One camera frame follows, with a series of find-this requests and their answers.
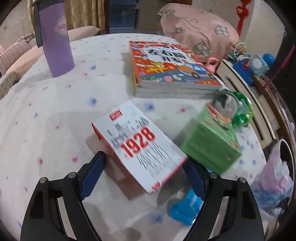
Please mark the green carton box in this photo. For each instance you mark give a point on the green carton box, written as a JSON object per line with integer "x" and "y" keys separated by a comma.
{"x": 212, "y": 142}

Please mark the white trash bin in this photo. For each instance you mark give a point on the white trash bin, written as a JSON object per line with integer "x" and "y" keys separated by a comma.
{"x": 287, "y": 156}

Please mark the pink kettlebell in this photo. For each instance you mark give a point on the pink kettlebell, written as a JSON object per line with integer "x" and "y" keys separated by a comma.
{"x": 212, "y": 64}

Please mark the blue plastic brush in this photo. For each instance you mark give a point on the blue plastic brush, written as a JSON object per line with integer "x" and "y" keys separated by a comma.
{"x": 186, "y": 210}

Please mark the red lantern decoration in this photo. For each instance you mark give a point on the red lantern decoration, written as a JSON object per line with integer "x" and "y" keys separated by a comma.
{"x": 242, "y": 12}

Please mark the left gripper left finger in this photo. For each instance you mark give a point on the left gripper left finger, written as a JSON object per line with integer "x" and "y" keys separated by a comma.
{"x": 43, "y": 219}

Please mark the children's book stack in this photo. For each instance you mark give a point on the children's book stack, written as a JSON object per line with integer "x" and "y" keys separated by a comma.
{"x": 168, "y": 70}

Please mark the white TV cabinet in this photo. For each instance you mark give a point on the white TV cabinet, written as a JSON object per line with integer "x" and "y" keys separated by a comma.
{"x": 268, "y": 120}

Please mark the crushed green can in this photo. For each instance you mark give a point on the crushed green can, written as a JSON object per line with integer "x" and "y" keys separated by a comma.
{"x": 235, "y": 106}

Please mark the pink hula hoop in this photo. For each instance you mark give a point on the pink hula hoop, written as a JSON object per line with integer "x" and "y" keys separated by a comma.
{"x": 277, "y": 67}

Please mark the white red 1928 box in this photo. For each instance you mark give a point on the white red 1928 box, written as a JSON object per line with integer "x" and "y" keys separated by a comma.
{"x": 141, "y": 147}

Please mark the pink heart cover cloth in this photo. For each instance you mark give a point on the pink heart cover cloth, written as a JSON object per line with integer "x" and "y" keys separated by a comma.
{"x": 207, "y": 35}

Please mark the pink plastic bag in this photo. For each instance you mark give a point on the pink plastic bag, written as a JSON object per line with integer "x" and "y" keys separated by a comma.
{"x": 272, "y": 185}

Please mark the gold curtain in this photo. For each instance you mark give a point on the gold curtain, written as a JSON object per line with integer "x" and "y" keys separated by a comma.
{"x": 81, "y": 13}

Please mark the purple water bottle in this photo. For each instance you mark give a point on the purple water bottle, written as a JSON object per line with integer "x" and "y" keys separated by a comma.
{"x": 51, "y": 33}

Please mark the blue toy set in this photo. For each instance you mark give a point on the blue toy set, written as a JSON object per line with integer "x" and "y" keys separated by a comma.
{"x": 246, "y": 65}

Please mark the floral white tablecloth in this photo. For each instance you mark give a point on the floral white tablecloth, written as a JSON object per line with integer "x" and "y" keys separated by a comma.
{"x": 46, "y": 131}

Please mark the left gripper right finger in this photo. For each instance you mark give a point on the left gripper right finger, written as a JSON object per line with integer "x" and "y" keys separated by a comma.
{"x": 241, "y": 220}

